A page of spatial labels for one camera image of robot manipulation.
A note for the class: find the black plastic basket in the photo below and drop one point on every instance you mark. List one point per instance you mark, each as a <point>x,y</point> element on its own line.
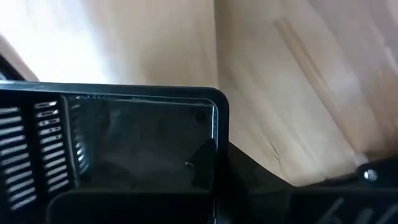
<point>140,140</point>

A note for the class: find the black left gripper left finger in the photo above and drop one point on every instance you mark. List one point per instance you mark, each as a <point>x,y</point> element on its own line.
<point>124,208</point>

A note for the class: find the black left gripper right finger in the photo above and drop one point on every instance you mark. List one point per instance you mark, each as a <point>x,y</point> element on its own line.
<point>311,208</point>

